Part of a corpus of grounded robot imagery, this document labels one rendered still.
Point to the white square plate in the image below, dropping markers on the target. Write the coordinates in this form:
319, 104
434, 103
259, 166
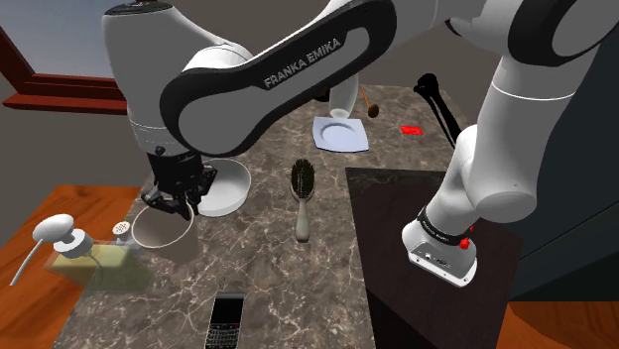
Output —
341, 135

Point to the black tongs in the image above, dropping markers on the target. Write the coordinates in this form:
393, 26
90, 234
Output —
428, 84

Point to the brown wooden spoon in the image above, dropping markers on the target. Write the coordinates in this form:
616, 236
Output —
373, 110

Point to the black keypad phone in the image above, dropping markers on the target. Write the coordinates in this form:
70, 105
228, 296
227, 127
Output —
225, 316

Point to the black bristle hairbrush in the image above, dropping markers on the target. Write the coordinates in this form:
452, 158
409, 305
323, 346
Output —
302, 181

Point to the clear yellow soap dispenser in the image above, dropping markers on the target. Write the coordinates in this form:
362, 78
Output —
104, 268

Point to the small glass salt shaker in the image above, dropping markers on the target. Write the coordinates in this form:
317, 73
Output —
122, 228

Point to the red card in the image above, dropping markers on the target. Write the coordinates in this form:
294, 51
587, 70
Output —
412, 130

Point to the white round bowl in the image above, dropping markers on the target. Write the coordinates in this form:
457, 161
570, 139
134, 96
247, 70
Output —
231, 186

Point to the red wooden window frame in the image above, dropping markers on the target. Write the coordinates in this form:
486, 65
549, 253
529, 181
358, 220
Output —
58, 92

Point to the dark cabinet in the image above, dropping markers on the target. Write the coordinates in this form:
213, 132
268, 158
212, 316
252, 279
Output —
570, 203

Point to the dark robot stand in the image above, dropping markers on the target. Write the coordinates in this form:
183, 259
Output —
416, 309

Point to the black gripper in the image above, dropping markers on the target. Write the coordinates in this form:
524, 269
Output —
178, 170

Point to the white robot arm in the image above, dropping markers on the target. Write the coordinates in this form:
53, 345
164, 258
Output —
309, 72

